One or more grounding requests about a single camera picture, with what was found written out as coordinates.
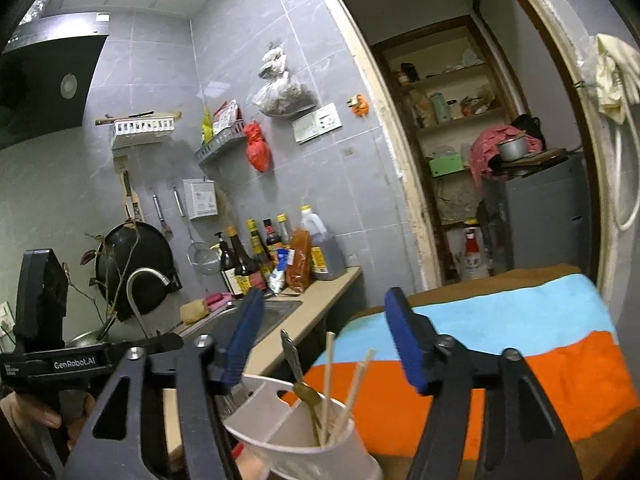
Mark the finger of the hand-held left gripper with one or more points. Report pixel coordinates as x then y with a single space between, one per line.
150 345

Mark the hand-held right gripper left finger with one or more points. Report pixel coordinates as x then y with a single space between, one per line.
245 335

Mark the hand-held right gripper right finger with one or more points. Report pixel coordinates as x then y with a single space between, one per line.
405 345

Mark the wooden chopstick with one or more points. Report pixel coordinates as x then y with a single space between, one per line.
328 385
353 395
345 400

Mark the white plastic utensil basket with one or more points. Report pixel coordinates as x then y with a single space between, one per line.
300 455

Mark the person's left hand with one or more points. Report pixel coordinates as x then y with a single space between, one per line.
47 416

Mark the stainless steel sink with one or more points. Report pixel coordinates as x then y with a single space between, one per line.
280 312

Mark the yellow sponge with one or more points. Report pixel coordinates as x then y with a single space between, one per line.
194 311

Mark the dark soy sauce bottle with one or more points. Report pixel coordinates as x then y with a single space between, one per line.
242 265

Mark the curved steel faucet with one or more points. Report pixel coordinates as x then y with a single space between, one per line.
145 275

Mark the beige kitchen counter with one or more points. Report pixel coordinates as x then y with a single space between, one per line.
310 305

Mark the dry bare branch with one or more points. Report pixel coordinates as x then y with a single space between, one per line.
120 280

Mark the blue white packet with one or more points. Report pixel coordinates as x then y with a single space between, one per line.
280 272

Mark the brass coloured spoon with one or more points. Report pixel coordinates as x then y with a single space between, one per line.
306 394

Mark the yellow capped sauce bottle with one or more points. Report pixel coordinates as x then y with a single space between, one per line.
257 250

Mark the hanging black wok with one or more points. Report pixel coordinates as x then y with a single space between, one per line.
145 255

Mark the orange brown spice bag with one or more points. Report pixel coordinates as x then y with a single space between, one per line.
299 260

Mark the striped multicolour cloth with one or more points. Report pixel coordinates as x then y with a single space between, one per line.
500 320

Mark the red label sauce bottle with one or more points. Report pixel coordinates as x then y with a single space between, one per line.
271 237

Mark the clear yellow capped bottle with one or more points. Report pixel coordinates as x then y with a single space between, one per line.
284 230

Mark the red white plastic bottle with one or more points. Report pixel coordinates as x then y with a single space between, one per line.
474 255

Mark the large dark vinegar jug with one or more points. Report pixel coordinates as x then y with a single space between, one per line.
327 255

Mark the hanging wooden spatula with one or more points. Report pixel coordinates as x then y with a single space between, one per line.
129 195

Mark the small white hanging box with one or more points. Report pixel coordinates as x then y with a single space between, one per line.
200 199

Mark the green box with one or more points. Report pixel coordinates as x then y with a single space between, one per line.
446 165

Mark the red plastic bag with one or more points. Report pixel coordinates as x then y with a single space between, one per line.
257 150

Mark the grey appliance cabinet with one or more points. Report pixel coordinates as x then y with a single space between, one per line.
540 215

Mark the pink cloth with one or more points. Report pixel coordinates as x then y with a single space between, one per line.
482 152

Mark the yellow green snack packet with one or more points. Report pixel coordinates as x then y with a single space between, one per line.
207 127

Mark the red white seasoning packets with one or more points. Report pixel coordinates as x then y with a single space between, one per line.
226 117

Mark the small metal pot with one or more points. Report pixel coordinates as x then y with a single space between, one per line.
512 149

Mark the black range hood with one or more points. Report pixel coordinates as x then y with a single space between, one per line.
45 80

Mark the wooden cutting board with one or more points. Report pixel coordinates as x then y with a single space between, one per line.
545 156

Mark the green thermos bottle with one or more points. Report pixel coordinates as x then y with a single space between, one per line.
440 109

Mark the orange plug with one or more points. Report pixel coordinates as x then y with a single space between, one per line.
359 105

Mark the clear bag of dried goods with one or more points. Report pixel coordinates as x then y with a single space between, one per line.
282 92

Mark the black bag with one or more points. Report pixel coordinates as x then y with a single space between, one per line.
530 127

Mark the wooden shelf unit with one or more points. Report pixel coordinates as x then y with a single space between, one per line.
430 75

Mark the cream rubber gloves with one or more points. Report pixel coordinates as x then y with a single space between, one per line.
612 75

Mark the grey wall shelf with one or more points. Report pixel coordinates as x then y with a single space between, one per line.
220 145

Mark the white slotted wall basket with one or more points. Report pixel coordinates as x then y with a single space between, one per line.
142 132

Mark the wooden door frame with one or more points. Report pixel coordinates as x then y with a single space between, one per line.
395 135

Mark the white wall socket panel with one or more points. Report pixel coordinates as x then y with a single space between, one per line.
317 122

